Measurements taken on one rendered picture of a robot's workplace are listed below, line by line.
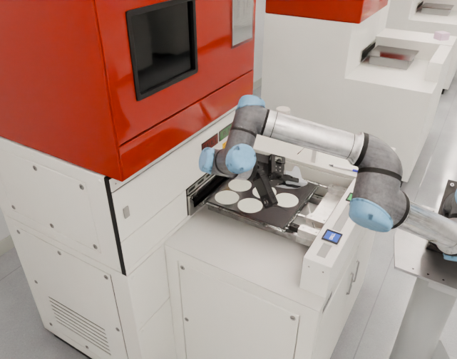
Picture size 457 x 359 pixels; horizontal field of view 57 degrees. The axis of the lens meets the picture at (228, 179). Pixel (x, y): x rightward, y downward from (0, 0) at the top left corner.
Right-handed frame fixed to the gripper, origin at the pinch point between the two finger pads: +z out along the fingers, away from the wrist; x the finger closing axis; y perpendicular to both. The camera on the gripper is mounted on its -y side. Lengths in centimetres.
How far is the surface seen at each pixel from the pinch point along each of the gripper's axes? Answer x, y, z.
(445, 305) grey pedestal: 8, -34, 75
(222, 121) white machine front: 37, 36, -11
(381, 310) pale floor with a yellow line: 73, -35, 111
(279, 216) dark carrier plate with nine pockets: 26.3, -3.7, 9.8
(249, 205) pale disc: 35.8, 1.7, 1.7
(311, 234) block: 15.0, -11.7, 15.6
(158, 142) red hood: 13.8, 10.2, -44.5
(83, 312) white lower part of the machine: 92, -41, -47
